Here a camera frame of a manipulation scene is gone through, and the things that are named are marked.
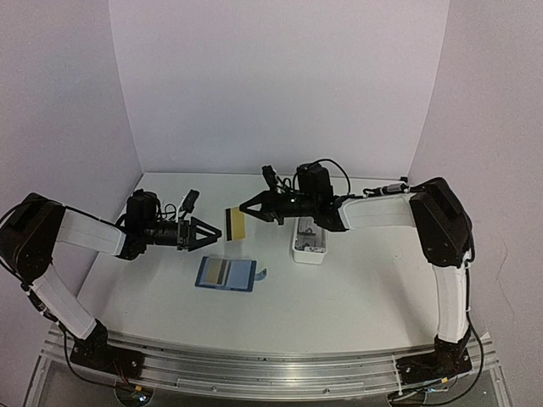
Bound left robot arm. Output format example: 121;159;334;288
1;189;221;379

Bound gold credit card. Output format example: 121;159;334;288
202;258;229;286

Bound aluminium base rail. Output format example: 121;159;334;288
40;321;500;398

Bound white plastic tray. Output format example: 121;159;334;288
291;217;327;265

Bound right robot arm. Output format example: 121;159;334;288
239;161;474;384

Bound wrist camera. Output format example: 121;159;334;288
178;189;200;220
261;165;282;192

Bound silver cards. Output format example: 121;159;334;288
225;207;246;242

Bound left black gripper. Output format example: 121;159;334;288
141;215;221;250

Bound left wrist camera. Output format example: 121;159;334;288
178;189;200;220

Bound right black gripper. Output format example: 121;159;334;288
239;185;316;225

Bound blue card holder wallet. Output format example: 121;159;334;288
194;256;268;293

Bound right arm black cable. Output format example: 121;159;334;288
316;159;353;196

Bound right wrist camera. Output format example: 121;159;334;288
261;165;282;192

